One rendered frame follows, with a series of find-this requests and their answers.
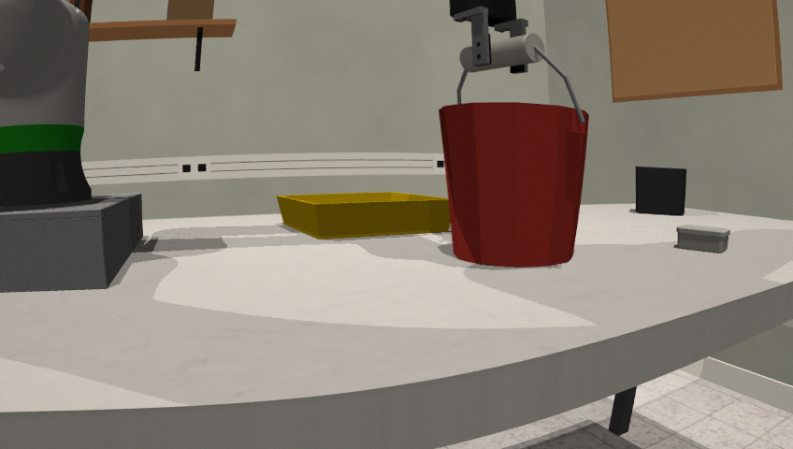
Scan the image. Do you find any red bucket with grey handle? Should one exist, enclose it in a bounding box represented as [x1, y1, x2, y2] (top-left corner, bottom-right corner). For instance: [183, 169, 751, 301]
[439, 34, 589, 268]

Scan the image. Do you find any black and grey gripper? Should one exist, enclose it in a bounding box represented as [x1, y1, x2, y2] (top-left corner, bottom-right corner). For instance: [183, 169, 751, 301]
[450, 0, 528, 74]

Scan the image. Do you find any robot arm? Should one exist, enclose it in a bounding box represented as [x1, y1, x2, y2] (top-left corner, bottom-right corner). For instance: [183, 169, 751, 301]
[0, 0, 92, 207]

